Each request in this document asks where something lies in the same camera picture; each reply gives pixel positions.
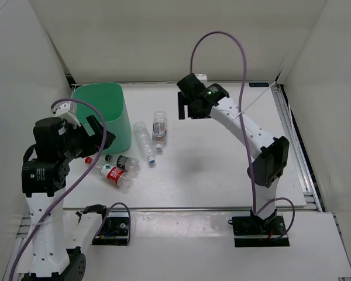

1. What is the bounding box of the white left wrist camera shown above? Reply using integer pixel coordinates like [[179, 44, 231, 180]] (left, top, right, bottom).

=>
[[51, 100, 81, 128]]

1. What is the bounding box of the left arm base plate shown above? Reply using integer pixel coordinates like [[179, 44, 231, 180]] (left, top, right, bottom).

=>
[[92, 212, 130, 246]]

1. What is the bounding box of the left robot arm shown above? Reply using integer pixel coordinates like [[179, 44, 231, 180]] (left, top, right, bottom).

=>
[[8, 115, 116, 280]]

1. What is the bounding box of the clear bottle white label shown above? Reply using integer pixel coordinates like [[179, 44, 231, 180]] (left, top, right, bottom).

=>
[[152, 111, 167, 154]]

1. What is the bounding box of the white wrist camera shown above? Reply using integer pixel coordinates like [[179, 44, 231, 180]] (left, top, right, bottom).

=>
[[195, 74, 208, 84], [51, 100, 81, 128]]

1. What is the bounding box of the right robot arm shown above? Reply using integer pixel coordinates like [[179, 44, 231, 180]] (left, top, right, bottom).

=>
[[177, 73, 290, 234]]

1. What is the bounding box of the clear bottle red label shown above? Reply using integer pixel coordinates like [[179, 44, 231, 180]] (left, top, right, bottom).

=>
[[91, 157, 133, 191]]

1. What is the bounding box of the clear bottle black label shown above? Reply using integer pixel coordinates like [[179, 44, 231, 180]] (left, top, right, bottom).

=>
[[105, 155, 140, 173]]

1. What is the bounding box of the green plastic bin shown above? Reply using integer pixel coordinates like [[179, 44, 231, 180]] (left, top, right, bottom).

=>
[[72, 83, 132, 154]]

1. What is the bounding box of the blue label sticker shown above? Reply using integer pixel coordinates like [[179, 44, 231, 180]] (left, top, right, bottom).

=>
[[249, 83, 269, 88]]

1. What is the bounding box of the clear bottle blue cap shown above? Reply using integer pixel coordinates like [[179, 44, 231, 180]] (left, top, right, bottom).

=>
[[133, 121, 156, 165]]

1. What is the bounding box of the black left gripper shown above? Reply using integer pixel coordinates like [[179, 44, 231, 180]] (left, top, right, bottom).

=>
[[58, 114, 115, 162]]

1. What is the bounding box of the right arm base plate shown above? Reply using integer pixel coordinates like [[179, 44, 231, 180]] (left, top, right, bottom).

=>
[[228, 215, 290, 248]]

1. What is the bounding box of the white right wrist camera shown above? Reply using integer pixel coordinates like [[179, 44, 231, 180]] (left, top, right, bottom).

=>
[[195, 74, 208, 84]]

